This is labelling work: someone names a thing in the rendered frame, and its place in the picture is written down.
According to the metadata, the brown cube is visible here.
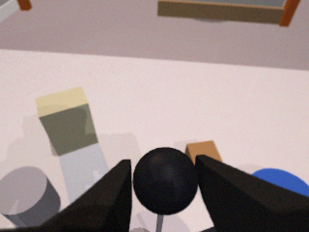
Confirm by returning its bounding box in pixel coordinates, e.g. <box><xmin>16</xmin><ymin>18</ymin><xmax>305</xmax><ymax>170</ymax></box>
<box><xmin>184</xmin><ymin>140</ymin><xmax>223</xmax><ymax>165</ymax></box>

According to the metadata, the grey cylinder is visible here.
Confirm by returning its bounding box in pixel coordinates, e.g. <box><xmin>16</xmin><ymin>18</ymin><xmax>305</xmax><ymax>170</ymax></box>
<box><xmin>0</xmin><ymin>166</ymin><xmax>61</xmax><ymax>228</ymax></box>

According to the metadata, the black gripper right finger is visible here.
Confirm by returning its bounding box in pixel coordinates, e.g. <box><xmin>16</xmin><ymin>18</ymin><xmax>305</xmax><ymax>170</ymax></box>
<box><xmin>195</xmin><ymin>155</ymin><xmax>309</xmax><ymax>232</ymax></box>

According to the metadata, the blue short cylinder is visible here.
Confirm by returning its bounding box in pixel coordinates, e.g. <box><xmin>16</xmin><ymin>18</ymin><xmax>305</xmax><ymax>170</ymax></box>
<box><xmin>252</xmin><ymin>167</ymin><xmax>309</xmax><ymax>196</ymax></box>

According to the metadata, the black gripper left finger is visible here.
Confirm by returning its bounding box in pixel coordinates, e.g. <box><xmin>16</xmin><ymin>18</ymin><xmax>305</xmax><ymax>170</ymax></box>
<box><xmin>0</xmin><ymin>159</ymin><xmax>132</xmax><ymax>232</ymax></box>

